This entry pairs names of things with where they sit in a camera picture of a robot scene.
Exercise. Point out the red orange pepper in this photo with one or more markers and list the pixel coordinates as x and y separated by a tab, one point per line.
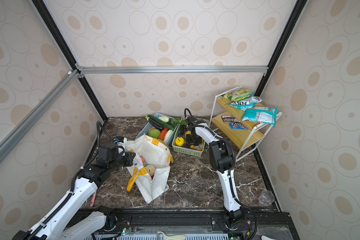
163	134

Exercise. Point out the white canvas grocery bag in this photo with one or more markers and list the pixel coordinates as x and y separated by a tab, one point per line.
157	153

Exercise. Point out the pale green plastic basket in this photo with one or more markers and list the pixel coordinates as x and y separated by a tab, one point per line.
185	149

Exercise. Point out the white chinese cabbage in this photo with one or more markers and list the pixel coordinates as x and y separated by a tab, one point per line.
168	135

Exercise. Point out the dark grape bunch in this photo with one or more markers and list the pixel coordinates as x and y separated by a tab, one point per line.
182	131

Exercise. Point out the left aluminium frame bar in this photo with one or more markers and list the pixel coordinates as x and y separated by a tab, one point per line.
17	134

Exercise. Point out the metal spoon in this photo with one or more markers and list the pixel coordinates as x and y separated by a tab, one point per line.
92	202

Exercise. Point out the white teal snack bag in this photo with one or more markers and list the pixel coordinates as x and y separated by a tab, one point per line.
246	103

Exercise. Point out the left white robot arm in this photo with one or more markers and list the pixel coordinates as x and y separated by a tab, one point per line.
85	183

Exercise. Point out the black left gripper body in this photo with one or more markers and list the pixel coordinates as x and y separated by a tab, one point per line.
125	160

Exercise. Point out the horizontal aluminium frame bar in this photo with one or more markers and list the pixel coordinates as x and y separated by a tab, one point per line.
176	69

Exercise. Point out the long green cucumber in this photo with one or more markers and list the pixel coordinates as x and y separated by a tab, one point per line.
160	122

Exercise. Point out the yellow green snack bag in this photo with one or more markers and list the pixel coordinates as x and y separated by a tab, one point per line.
238	94

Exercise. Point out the pale white green squash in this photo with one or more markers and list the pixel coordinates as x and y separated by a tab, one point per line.
164	119

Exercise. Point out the dark purple eggplant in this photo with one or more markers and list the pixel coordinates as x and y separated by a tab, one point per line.
155	124

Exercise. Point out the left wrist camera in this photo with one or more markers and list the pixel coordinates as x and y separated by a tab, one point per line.
110	152

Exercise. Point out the clear plastic cup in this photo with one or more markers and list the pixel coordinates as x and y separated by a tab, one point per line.
266	197

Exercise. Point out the wooden two tier shelf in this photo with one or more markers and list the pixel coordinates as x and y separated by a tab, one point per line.
245	135

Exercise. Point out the green cabbage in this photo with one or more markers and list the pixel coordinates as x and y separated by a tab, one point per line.
154	133

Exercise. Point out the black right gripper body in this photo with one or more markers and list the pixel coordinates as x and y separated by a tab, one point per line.
193	140

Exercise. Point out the black right corner post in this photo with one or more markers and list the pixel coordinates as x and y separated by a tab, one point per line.
287	32

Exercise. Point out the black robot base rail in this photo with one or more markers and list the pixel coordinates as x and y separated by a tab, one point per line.
259	219

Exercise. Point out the green leafy vegetable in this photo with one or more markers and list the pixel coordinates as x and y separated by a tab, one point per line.
177	121

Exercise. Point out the dark candy packet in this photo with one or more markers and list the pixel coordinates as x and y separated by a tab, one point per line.
229	119

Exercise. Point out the black corner frame post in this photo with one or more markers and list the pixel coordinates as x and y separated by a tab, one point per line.
54	30

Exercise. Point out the blue candy packet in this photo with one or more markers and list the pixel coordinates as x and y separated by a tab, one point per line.
238	126

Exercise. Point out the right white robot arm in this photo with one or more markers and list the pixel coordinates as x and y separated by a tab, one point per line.
222	161

